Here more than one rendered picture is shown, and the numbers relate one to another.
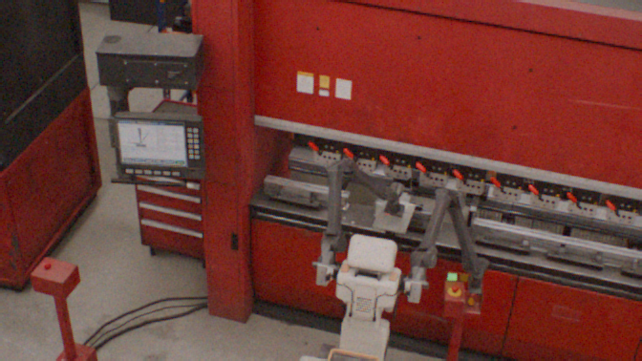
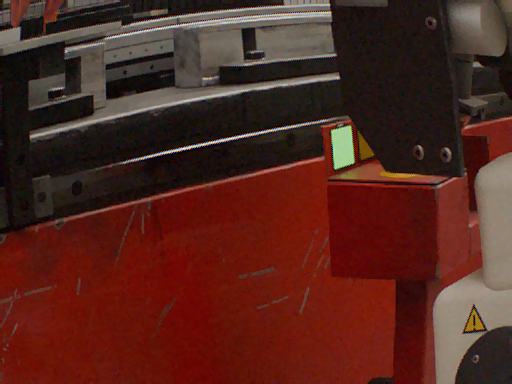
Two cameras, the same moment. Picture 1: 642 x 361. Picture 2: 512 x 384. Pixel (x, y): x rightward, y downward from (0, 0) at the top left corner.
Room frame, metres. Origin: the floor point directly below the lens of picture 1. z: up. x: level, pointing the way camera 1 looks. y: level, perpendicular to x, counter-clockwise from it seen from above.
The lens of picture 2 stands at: (2.91, 0.56, 1.01)
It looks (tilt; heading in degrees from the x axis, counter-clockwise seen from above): 10 degrees down; 300
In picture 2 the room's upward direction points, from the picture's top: 5 degrees counter-clockwise
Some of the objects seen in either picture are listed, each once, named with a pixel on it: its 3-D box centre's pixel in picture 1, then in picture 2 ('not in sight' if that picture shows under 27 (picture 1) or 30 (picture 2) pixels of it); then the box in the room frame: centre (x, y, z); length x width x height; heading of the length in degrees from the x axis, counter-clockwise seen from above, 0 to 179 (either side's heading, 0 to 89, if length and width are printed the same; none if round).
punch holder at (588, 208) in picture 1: (584, 198); not in sight; (3.68, -1.37, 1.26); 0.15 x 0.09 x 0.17; 74
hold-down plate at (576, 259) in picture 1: (575, 260); not in sight; (3.62, -1.38, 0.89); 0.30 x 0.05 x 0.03; 74
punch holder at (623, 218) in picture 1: (622, 205); not in sight; (3.62, -1.56, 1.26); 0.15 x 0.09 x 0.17; 74
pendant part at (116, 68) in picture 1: (155, 116); not in sight; (3.89, 0.89, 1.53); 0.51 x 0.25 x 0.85; 88
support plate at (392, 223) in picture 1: (394, 216); (11, 48); (3.81, -0.39, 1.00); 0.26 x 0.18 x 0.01; 164
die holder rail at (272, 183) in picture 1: (306, 192); not in sight; (4.11, 0.09, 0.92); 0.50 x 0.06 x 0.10; 74
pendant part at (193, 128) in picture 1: (162, 142); not in sight; (3.80, 0.84, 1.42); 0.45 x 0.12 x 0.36; 88
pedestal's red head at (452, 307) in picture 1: (462, 295); (418, 190); (3.46, -0.77, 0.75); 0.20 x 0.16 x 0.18; 85
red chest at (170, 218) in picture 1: (185, 187); not in sight; (4.71, 0.91, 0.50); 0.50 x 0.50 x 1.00; 74
